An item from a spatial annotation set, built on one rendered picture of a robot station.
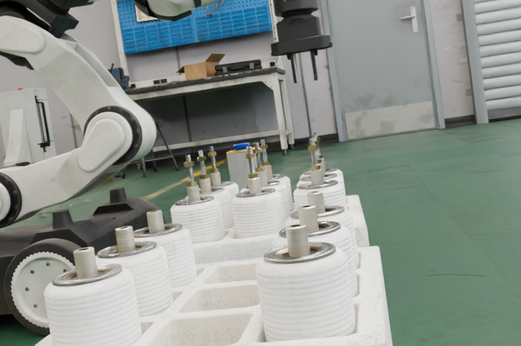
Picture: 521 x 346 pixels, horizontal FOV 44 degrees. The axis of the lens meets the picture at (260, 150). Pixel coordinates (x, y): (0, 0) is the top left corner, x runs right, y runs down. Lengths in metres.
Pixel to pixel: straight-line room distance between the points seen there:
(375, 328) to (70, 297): 0.31
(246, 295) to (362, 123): 5.46
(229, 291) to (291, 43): 0.59
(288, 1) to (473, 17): 5.09
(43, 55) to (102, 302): 1.00
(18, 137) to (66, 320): 4.18
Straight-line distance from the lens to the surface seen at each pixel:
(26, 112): 4.93
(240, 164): 1.59
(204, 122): 6.47
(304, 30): 1.30
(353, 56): 6.30
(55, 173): 1.65
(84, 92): 1.61
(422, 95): 6.32
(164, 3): 1.29
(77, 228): 1.48
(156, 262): 0.82
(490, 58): 6.36
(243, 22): 6.30
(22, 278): 1.48
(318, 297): 0.64
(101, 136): 1.54
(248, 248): 1.16
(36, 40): 1.62
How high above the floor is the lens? 0.40
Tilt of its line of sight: 3 degrees down
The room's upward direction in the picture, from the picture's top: 8 degrees counter-clockwise
